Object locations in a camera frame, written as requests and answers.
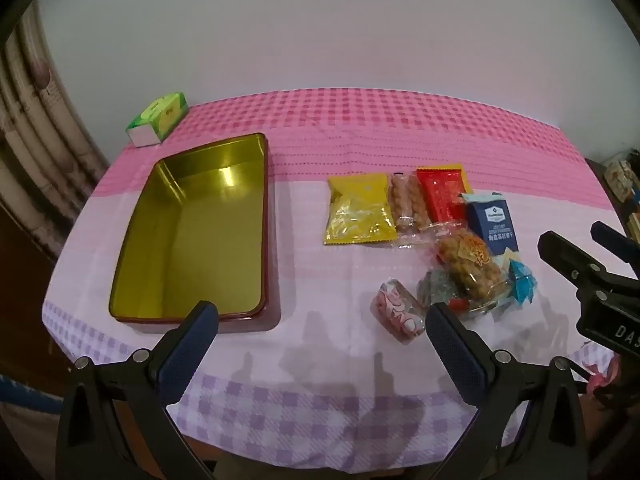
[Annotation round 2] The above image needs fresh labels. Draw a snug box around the dark cabinet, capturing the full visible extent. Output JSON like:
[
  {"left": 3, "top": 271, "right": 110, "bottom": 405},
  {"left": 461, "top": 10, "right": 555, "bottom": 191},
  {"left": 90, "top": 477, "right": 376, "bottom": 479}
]
[{"left": 582, "top": 157, "right": 640, "bottom": 241}]

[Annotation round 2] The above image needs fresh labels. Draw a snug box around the clear packet of brown balls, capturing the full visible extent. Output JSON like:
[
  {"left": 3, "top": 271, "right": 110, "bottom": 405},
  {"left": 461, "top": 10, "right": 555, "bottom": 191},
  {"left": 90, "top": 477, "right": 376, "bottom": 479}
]
[{"left": 389, "top": 172, "right": 432, "bottom": 250}]

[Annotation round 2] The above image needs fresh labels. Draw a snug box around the teal candy packet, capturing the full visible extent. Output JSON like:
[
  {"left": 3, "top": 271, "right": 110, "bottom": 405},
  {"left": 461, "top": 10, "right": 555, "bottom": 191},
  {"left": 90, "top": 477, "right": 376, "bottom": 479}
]
[{"left": 502, "top": 255, "right": 537, "bottom": 306}]

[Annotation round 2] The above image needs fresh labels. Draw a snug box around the beige curtain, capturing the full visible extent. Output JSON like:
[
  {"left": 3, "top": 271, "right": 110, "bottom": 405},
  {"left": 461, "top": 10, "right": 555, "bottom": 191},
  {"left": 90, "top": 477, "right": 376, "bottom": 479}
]
[{"left": 0, "top": 0, "right": 111, "bottom": 261}]

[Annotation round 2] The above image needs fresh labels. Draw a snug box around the large yellow snack packet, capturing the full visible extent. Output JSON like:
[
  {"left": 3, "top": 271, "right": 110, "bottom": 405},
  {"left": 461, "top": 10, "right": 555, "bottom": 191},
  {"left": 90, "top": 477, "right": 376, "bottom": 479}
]
[{"left": 323, "top": 172, "right": 398, "bottom": 246}]

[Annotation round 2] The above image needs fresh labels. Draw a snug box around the decorated box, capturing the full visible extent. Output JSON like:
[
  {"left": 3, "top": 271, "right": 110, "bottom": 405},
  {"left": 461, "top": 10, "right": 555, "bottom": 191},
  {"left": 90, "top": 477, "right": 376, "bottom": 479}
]
[{"left": 602, "top": 157, "right": 640, "bottom": 196}]

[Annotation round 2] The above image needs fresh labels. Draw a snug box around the pink and white candy packet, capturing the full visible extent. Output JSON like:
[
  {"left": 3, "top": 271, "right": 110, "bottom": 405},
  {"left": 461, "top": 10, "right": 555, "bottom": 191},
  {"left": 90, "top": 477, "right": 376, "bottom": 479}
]
[{"left": 371, "top": 278, "right": 427, "bottom": 345}]

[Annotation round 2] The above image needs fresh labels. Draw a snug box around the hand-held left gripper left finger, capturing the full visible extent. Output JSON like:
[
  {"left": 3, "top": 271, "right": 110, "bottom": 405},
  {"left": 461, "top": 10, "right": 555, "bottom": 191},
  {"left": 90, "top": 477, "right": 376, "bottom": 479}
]
[{"left": 55, "top": 301, "right": 221, "bottom": 480}]

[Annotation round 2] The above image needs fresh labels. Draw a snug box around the blue cloth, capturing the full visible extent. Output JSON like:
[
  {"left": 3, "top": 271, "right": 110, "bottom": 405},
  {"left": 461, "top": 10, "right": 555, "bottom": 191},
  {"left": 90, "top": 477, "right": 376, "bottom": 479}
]
[{"left": 0, "top": 375, "right": 63, "bottom": 416}]

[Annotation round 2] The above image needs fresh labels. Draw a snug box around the grey sesame cake packet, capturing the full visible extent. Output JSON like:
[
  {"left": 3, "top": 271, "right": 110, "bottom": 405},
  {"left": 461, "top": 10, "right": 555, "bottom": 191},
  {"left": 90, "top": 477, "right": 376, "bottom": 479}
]
[{"left": 417, "top": 267, "right": 468, "bottom": 311}]

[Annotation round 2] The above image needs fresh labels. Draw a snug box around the clear bag of fried snacks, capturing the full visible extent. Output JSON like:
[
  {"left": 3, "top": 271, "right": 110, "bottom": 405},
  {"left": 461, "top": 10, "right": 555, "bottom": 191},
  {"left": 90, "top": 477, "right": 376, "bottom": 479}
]
[{"left": 425, "top": 225, "right": 511, "bottom": 321}]

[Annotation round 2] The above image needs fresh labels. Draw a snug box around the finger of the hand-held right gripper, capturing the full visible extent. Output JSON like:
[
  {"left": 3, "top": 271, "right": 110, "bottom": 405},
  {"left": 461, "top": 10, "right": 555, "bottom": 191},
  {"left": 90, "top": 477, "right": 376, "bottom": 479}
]
[
  {"left": 537, "top": 231, "right": 608, "bottom": 291},
  {"left": 591, "top": 221, "right": 640, "bottom": 281}
]

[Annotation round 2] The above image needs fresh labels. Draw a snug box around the pink checked tablecloth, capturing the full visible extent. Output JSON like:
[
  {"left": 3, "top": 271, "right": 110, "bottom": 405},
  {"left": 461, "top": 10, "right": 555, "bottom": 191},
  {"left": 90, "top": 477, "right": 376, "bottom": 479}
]
[{"left": 42, "top": 87, "right": 636, "bottom": 466}]

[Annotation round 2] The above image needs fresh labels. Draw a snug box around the red snack packet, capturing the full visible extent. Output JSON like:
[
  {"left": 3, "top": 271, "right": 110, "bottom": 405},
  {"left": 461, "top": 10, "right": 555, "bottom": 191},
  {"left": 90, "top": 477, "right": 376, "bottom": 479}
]
[{"left": 416, "top": 164, "right": 473, "bottom": 226}]

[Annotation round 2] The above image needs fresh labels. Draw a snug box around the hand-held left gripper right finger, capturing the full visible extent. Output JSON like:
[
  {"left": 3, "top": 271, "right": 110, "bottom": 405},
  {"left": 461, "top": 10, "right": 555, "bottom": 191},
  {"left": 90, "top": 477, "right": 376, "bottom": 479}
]
[{"left": 425, "top": 302, "right": 591, "bottom": 480}]

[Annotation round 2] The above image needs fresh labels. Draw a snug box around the green tissue pack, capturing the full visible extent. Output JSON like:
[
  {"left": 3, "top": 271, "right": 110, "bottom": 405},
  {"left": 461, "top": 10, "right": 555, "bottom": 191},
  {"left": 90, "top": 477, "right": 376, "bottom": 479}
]
[{"left": 125, "top": 91, "right": 188, "bottom": 148}]

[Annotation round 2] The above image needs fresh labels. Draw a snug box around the blue and white packet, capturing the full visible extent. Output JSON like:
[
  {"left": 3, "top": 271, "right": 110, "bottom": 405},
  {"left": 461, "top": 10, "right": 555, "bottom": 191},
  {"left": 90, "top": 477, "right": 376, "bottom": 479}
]
[{"left": 460, "top": 191, "right": 520, "bottom": 257}]

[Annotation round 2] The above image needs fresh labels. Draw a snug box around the gold tin box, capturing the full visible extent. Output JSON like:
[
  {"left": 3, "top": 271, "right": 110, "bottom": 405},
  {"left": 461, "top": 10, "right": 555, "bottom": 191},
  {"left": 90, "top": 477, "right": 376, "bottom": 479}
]
[{"left": 108, "top": 133, "right": 282, "bottom": 335}]

